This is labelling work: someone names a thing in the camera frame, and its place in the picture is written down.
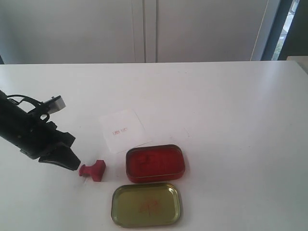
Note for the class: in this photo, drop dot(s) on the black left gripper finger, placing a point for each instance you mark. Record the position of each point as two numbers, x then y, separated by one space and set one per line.
61 155

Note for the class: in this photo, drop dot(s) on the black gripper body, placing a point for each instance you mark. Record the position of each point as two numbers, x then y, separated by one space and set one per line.
34 135

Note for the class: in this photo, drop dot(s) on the red rubber stamp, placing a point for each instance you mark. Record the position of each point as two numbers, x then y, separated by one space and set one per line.
95 171

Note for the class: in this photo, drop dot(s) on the red ink pad tin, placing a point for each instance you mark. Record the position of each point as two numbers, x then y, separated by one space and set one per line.
155 163

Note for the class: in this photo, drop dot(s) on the white paper sheet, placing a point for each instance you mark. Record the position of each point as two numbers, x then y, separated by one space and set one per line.
123 131

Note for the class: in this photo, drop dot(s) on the white cabinet doors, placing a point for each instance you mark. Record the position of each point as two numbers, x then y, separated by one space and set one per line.
134 31

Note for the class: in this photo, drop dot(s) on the gold tin lid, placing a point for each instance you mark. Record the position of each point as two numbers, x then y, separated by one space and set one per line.
146 205

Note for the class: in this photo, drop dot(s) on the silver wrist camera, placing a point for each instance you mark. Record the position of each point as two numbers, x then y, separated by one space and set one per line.
51 106

